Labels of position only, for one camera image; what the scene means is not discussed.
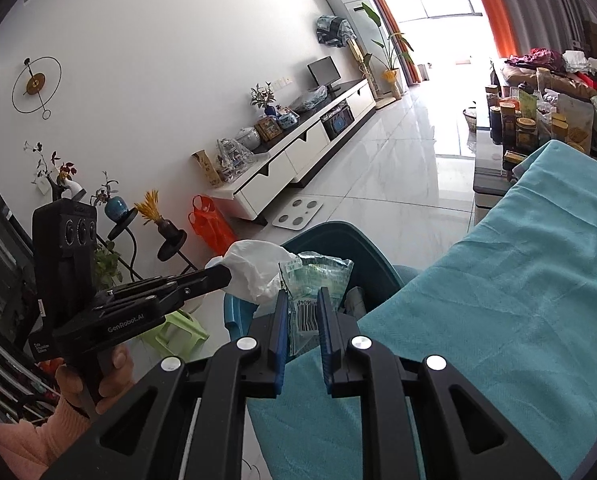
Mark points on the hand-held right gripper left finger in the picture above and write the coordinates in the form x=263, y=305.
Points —
x=281, y=340

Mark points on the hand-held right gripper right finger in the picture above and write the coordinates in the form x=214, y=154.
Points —
x=324, y=340

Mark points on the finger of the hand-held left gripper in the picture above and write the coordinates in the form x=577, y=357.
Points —
x=198, y=280

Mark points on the white plastic bag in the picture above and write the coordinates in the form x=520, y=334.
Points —
x=251, y=270

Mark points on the clear green printed packet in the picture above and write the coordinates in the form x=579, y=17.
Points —
x=318, y=275

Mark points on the teal plastic trash bin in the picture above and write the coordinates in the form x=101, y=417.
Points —
x=373, y=260

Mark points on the person's left forearm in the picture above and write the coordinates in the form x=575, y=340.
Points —
x=23, y=445

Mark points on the person's left hand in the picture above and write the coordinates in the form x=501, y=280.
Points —
x=118, y=375

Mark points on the black metal plant stand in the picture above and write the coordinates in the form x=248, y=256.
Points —
x=171, y=250

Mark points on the green trailing potted plant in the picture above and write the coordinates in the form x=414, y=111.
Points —
x=108, y=265

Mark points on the grey white paper piece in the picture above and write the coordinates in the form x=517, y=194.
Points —
x=357, y=302

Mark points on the green plastic stool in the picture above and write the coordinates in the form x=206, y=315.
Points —
x=178, y=327

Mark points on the orange plastic bag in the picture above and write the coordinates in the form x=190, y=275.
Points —
x=211, y=227

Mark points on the dark vase with yellow wheat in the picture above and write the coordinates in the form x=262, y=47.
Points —
x=166, y=227

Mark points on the dark metal rack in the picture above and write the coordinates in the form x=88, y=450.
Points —
x=3, y=280

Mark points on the blue vase with plant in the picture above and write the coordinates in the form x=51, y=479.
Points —
x=114, y=207

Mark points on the red leaf plant in vase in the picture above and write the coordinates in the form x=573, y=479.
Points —
x=61, y=180

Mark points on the yellow gift box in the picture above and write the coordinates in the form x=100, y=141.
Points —
x=207, y=167

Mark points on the white bathroom scale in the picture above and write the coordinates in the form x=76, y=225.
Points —
x=298, y=214

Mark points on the clear wrapped ornament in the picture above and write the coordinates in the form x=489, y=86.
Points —
x=233, y=160

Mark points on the white ceramic jar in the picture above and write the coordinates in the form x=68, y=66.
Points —
x=247, y=139

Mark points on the white black tv cabinet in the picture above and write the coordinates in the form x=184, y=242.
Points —
x=298, y=155

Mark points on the blue white porcelain bowl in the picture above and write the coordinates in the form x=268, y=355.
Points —
x=287, y=121

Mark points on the teal blanket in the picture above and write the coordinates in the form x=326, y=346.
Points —
x=503, y=300

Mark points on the small plant in blue vase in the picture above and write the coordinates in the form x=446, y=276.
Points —
x=264, y=100

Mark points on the blue patterned plastic bag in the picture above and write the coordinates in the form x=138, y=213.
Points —
x=308, y=99

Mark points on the black glossy coffee table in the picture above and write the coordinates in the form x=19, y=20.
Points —
x=488, y=170

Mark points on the black monitor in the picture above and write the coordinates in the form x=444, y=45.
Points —
x=323, y=72

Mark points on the wicker basket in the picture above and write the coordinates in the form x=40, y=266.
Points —
x=471, y=120

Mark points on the fan with patterned cover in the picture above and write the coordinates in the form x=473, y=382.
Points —
x=334, y=30

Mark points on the small silver waste bin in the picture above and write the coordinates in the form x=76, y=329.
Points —
x=422, y=71

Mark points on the cluster of jars and boxes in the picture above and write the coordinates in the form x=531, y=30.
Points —
x=528, y=125

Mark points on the tall leafy potted plant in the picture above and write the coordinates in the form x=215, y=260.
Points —
x=393, y=50

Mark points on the white standing air conditioner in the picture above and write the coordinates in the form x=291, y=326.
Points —
x=353, y=5

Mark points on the striped brown curtain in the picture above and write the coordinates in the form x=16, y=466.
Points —
x=393, y=5

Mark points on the pile of clothes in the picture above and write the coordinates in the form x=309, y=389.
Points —
x=538, y=60

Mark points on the orange curtain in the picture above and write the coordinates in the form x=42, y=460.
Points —
x=488, y=5

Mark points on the grey curtain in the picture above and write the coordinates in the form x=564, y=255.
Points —
x=543, y=0

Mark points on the brown cardboard box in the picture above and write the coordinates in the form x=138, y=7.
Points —
x=593, y=37

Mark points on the wooden picture frame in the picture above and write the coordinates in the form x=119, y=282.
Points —
x=268, y=129

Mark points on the round black wall clock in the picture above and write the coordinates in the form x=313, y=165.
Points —
x=36, y=82

